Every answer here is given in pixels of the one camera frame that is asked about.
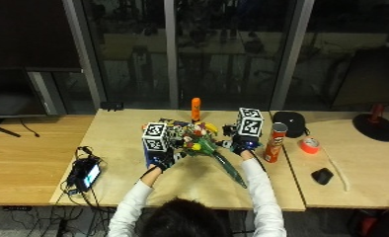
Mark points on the white marker cube on glove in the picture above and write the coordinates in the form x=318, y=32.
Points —
x=250, y=122
x=155, y=136

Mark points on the white marker cube on right glove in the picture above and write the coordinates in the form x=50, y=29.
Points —
x=250, y=122

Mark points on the black power strip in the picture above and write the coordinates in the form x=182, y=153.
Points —
x=18, y=208

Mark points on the orange bottle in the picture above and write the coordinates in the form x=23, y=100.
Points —
x=196, y=108

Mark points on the black phone with lit screen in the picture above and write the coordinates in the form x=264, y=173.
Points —
x=87, y=174

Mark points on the person's left hand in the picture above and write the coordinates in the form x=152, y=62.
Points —
x=163, y=160

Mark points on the colourful flower bouquet green wrap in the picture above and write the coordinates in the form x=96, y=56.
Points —
x=202, y=140

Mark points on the red and black chair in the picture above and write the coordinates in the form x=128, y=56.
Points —
x=379, y=222

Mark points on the orange tape roll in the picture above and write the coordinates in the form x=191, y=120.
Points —
x=311, y=145

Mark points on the person's right hand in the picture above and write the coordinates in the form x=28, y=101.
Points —
x=243, y=145

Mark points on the white marker cube on left glove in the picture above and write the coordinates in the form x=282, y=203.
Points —
x=155, y=136

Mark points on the black monitor with stand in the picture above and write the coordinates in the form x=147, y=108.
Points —
x=11, y=95

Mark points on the red crisps can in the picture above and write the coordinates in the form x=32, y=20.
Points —
x=275, y=144

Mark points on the small black clamp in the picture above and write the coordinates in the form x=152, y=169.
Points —
x=112, y=105

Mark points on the dark screen panel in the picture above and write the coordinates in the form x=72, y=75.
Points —
x=372, y=79

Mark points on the black pouch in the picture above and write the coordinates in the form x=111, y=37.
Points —
x=290, y=123

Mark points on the black lamp base red pole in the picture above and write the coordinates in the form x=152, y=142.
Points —
x=376, y=126

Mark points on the black computer mouse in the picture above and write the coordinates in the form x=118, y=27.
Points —
x=323, y=176

